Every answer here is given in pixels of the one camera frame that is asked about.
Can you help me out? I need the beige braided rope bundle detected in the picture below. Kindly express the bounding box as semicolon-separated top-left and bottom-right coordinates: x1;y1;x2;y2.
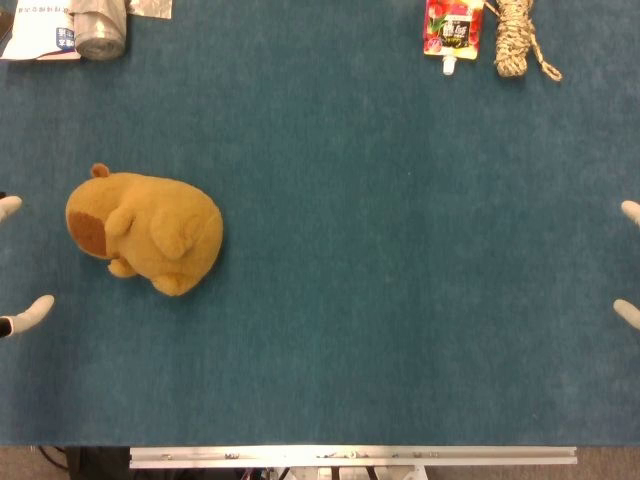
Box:
483;0;564;83

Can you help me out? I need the brown capybara plush toy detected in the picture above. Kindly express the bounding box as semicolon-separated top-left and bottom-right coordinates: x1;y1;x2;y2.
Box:
64;162;225;298

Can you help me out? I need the black cable on floor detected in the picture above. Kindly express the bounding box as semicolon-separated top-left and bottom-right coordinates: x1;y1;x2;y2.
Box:
36;446;69;472

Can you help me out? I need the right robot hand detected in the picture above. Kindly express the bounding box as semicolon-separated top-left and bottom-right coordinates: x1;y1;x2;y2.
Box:
612;199;640;332

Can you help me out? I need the red fruit jelly drink pouch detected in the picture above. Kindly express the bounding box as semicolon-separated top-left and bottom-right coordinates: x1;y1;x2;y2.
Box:
423;0;486;77

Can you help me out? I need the aluminium profile rail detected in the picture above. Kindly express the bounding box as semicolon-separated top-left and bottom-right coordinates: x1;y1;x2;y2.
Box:
128;445;579;470

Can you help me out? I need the white printed paper booklet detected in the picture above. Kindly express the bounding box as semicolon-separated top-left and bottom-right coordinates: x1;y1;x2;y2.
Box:
0;0;82;62

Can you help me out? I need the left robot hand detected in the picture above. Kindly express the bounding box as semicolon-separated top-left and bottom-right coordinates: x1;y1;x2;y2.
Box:
0;192;56;340

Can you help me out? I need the black box under table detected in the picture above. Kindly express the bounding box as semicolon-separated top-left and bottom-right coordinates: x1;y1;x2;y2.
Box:
64;446;132;480

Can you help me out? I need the grey plastic bag roll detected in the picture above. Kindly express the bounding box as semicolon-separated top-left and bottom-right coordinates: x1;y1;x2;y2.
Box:
68;0;129;63

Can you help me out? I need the blue felt table mat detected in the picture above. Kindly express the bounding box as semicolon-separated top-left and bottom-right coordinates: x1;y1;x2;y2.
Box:
0;0;640;448

